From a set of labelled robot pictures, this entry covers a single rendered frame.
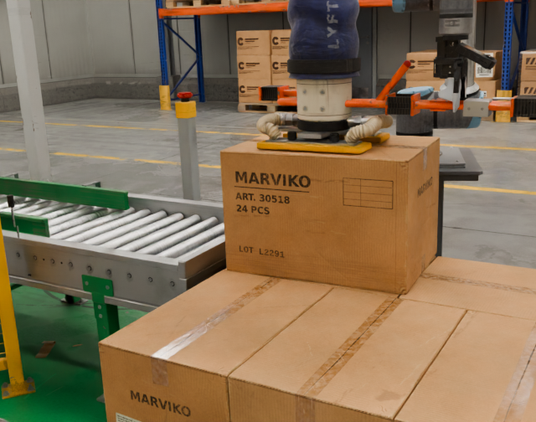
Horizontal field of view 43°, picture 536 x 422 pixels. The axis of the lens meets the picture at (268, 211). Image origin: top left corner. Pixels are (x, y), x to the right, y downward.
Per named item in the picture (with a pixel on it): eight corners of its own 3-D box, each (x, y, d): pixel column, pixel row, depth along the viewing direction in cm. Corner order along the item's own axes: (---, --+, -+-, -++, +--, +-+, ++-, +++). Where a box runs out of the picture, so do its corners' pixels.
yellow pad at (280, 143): (255, 148, 211) (255, 132, 210) (270, 143, 220) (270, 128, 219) (361, 154, 197) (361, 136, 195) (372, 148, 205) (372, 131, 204)
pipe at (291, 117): (258, 136, 212) (258, 117, 211) (291, 125, 234) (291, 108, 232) (363, 141, 197) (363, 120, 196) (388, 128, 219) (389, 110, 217)
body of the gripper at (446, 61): (440, 77, 200) (440, 34, 197) (469, 77, 196) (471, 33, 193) (432, 79, 193) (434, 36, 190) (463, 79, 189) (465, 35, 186)
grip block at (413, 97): (383, 115, 201) (384, 95, 199) (394, 111, 209) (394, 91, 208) (412, 116, 197) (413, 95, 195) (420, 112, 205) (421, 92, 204)
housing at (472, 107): (462, 116, 192) (462, 100, 191) (466, 113, 198) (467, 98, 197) (487, 117, 189) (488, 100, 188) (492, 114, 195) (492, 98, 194)
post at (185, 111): (189, 311, 329) (174, 102, 302) (198, 306, 334) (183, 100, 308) (201, 313, 325) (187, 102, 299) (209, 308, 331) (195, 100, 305)
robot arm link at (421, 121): (397, 126, 292) (397, 85, 287) (438, 126, 288) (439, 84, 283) (394, 133, 278) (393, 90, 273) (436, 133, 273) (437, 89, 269)
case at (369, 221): (226, 270, 224) (219, 150, 214) (277, 235, 259) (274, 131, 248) (406, 295, 199) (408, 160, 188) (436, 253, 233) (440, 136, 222)
